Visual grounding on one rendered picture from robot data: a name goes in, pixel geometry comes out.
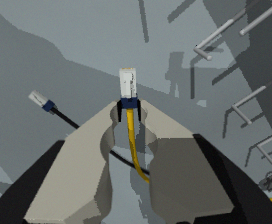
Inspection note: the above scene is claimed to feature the black patch cord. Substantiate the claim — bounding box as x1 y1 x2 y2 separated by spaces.
51 107 149 175

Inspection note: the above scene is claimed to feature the yellow patch cord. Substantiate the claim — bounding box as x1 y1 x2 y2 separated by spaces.
126 108 149 183

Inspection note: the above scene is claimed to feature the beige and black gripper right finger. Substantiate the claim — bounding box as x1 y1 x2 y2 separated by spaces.
137 98 272 224

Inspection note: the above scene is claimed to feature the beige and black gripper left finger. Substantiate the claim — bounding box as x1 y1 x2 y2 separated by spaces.
0 99 122 224

